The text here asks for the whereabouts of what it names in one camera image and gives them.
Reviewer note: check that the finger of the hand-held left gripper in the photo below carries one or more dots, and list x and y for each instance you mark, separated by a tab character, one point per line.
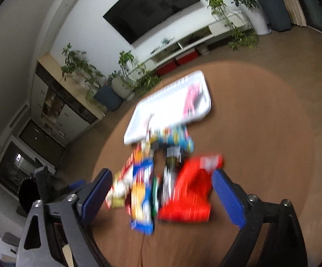
76	185

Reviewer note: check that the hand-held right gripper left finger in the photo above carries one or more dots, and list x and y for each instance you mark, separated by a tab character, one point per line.
97	196

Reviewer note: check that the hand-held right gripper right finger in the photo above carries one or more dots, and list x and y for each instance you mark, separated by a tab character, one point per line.
227	197

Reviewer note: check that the red and white striped packet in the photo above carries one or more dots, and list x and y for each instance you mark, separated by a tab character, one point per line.
124	172

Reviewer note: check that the blue yellow snack packet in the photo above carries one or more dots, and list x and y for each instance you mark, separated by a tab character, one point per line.
141	194

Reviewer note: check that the black snack packet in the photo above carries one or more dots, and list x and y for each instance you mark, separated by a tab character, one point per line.
170	178

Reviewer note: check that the light blue snack packet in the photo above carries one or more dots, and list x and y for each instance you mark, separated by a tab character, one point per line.
181	139

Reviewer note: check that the white plastic tray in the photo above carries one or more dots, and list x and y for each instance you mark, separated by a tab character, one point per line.
163	105

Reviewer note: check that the dark door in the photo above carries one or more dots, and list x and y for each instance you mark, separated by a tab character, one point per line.
38	137

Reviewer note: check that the green red snack packet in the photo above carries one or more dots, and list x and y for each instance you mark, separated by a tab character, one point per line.
155	194

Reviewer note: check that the leafy plant in dark pot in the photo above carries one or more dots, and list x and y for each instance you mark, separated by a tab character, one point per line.
108	98

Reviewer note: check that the pink snack packet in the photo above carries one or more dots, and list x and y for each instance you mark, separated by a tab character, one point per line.
191	100

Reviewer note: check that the slim plant in white pot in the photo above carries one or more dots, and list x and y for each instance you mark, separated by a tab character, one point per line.
123	89

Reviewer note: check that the low trailing plant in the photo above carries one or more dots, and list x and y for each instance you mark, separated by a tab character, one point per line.
147	83

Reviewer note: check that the red storage box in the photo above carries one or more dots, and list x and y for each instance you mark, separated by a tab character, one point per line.
187	57
167	69

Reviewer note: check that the small white pot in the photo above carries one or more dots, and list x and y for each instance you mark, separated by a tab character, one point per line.
203	50

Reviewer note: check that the trailing vine plant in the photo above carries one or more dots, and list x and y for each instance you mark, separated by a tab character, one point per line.
244	41

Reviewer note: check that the small teal ornament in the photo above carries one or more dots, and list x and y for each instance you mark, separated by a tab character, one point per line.
167	41

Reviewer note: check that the white television console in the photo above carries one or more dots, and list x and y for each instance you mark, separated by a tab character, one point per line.
225	27

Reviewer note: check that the leafy plant in white pot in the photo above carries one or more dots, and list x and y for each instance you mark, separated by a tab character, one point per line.
259	22

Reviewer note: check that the tall plant in dark pot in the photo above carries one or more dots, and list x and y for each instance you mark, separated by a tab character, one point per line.
275	14

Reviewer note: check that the beige curtain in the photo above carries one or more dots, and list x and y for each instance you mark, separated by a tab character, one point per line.
291	2

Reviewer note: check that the wooden wall cabinet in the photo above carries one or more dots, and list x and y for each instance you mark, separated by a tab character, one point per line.
66	111

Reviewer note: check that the black wall television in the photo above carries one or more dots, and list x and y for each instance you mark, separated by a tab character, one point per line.
150	8

